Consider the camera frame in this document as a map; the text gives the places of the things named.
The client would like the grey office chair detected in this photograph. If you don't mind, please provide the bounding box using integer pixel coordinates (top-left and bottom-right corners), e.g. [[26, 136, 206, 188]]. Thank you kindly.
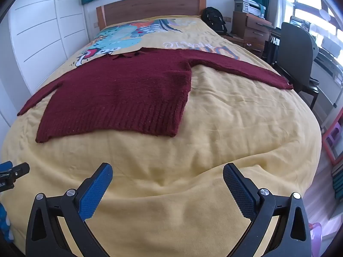
[[273, 22, 320, 110]]

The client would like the red stool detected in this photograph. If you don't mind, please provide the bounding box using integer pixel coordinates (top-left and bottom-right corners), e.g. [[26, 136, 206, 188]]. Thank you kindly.
[[322, 122, 343, 165]]

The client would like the black hanging cloth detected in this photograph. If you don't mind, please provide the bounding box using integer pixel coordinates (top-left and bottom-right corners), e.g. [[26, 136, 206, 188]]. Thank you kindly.
[[265, 36, 280, 65]]

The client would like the wooden drawer cabinet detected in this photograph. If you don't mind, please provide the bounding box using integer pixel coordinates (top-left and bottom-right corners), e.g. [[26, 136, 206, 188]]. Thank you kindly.
[[232, 11, 274, 58]]

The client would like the white desk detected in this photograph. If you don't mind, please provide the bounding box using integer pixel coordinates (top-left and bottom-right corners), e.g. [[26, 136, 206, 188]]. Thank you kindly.
[[308, 43, 343, 89]]

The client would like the white wardrobe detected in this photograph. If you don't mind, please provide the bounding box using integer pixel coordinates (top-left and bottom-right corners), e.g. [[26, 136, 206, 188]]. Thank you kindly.
[[8, 0, 89, 94]]

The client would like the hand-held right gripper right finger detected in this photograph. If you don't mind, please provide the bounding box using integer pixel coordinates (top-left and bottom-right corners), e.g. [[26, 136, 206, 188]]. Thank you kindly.
[[223, 163, 313, 257]]

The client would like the yellow printed blanket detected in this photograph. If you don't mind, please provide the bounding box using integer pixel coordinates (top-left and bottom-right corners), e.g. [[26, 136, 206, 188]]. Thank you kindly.
[[0, 16, 322, 257]]

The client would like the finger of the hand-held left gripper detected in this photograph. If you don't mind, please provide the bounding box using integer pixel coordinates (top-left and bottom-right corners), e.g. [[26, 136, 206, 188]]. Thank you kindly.
[[0, 161, 30, 183]]

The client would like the white printer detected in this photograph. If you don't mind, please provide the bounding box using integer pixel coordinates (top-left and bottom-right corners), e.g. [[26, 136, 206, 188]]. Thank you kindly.
[[234, 0, 267, 18]]

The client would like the purple plastic object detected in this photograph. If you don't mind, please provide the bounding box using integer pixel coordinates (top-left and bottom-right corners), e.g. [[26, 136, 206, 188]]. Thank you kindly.
[[308, 222, 323, 247]]

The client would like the blue patterned cloth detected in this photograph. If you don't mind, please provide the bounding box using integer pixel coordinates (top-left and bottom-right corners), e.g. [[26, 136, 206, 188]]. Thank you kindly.
[[0, 205, 12, 243]]

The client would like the black backpack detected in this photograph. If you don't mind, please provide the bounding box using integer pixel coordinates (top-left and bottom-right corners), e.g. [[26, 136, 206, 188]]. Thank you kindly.
[[201, 7, 228, 35]]

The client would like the maroon knit sweater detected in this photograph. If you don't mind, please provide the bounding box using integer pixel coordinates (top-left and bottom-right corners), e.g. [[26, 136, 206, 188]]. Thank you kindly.
[[17, 47, 294, 143]]

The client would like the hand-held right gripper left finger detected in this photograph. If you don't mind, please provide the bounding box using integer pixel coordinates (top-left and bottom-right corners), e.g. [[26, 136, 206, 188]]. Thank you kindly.
[[25, 163, 113, 257]]

